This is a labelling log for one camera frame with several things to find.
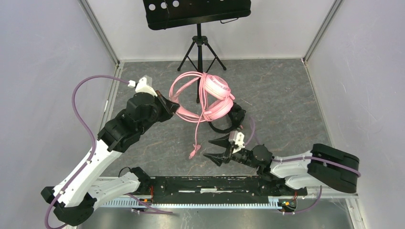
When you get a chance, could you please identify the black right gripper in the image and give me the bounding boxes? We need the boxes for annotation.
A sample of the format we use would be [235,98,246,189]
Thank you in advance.
[203,133,258,169]

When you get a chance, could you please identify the black headphones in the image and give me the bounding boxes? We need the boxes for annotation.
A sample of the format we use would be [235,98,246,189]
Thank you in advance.
[208,102,246,134]

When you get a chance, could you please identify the pink headphone cable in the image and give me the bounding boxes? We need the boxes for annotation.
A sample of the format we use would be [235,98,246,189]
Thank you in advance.
[189,73,211,160]

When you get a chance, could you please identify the pink headphones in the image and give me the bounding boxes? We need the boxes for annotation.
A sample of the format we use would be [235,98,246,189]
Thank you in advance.
[169,72,235,123]

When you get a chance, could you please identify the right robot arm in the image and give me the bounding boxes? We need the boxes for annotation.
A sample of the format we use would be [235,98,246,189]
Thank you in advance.
[204,131,361,195]

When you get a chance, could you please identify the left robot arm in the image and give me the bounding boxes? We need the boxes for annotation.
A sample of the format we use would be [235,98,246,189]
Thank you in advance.
[41,91,184,226]

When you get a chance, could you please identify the black music stand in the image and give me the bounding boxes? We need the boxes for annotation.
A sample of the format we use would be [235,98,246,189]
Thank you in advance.
[142,0,252,104]

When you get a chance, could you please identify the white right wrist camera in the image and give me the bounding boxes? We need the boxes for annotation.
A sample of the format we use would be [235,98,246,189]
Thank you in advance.
[228,130,245,154]

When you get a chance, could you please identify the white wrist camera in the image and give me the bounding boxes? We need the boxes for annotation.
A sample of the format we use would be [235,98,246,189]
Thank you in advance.
[128,75,158,97]
[228,130,245,154]

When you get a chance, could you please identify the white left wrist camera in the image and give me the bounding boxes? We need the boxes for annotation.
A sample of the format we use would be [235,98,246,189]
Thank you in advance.
[128,75,158,97]

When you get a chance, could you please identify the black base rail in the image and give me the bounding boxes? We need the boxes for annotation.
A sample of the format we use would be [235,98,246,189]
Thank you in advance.
[132,176,308,204]

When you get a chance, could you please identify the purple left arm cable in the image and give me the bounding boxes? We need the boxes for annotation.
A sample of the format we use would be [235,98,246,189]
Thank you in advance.
[44,74,134,229]

